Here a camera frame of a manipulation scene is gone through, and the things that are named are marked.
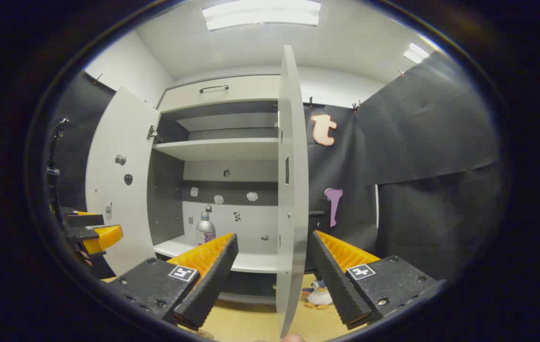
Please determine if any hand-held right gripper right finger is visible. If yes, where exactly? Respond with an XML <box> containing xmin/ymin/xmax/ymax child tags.
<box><xmin>309</xmin><ymin>230</ymin><xmax>446</xmax><ymax>331</ymax></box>

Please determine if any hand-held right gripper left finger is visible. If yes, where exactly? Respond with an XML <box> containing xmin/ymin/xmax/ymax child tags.
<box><xmin>107</xmin><ymin>233</ymin><xmax>240</xmax><ymax>332</ymax></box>

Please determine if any grey cabinet door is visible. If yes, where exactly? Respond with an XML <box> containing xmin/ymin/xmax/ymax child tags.
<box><xmin>276</xmin><ymin>45</ymin><xmax>330</xmax><ymax>338</ymax></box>
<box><xmin>85</xmin><ymin>86</ymin><xmax>160</xmax><ymax>277</ymax></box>

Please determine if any silver bottle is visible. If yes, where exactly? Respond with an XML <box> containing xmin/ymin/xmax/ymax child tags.
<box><xmin>196</xmin><ymin>211</ymin><xmax>217</xmax><ymax>246</ymax></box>

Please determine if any grey cabinet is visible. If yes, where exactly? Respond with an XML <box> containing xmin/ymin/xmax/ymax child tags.
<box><xmin>149</xmin><ymin>75</ymin><xmax>280</xmax><ymax>304</ymax></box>

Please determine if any grey cabinet shelf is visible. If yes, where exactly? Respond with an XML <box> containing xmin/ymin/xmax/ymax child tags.
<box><xmin>176</xmin><ymin>113</ymin><xmax>279</xmax><ymax>132</ymax></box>
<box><xmin>154</xmin><ymin>235</ymin><xmax>278</xmax><ymax>274</ymax></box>
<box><xmin>154</xmin><ymin>138</ymin><xmax>279</xmax><ymax>161</ymax></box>

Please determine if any grey cabinet drawer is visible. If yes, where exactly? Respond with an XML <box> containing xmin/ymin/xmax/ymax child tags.
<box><xmin>158</xmin><ymin>75</ymin><xmax>280</xmax><ymax>113</ymax></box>

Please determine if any penguin plush toy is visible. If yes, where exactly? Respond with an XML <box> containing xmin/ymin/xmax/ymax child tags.
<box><xmin>301</xmin><ymin>279</ymin><xmax>333</xmax><ymax>310</ymax></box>

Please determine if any black backdrop cloth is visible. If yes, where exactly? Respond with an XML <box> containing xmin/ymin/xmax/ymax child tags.
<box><xmin>49</xmin><ymin>50</ymin><xmax>501</xmax><ymax>281</ymax></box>

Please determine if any small ceiling light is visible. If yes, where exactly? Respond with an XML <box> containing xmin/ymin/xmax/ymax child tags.
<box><xmin>403</xmin><ymin>43</ymin><xmax>430</xmax><ymax>65</ymax></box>

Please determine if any long ceiling light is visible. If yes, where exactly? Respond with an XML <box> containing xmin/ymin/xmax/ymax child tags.
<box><xmin>202</xmin><ymin>0</ymin><xmax>321</xmax><ymax>31</ymax></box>

